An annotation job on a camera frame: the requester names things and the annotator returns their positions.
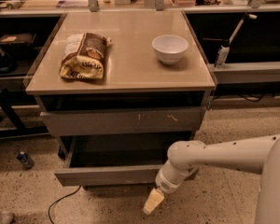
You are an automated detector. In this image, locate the grey drawer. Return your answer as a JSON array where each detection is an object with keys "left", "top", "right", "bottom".
[
  {"left": 41, "top": 107, "right": 205, "bottom": 136},
  {"left": 55, "top": 132, "right": 191, "bottom": 187}
]

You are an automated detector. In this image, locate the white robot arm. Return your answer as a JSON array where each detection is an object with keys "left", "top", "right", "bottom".
[{"left": 143, "top": 134, "right": 280, "bottom": 224}]

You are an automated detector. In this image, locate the grey top drawer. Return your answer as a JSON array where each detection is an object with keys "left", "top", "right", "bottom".
[{"left": 41, "top": 107, "right": 205, "bottom": 136}]

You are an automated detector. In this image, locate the grey drawer cabinet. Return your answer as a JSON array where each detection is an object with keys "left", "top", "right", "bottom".
[{"left": 25, "top": 10, "right": 217, "bottom": 191}]

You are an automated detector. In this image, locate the small blue can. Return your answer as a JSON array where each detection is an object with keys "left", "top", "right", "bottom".
[{"left": 17, "top": 151, "right": 35, "bottom": 169}]

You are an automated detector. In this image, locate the white bowl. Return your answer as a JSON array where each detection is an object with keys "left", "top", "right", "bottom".
[{"left": 152, "top": 35, "right": 189, "bottom": 64}]

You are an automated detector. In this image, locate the white shoe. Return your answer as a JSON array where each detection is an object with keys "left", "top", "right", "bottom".
[{"left": 0, "top": 211, "right": 15, "bottom": 224}]

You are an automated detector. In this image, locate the brown yellow chip bag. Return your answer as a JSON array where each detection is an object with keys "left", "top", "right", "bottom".
[{"left": 59, "top": 33, "right": 111, "bottom": 80}]

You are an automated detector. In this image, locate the black floor cable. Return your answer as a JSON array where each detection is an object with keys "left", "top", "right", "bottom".
[{"left": 48, "top": 185, "right": 83, "bottom": 224}]

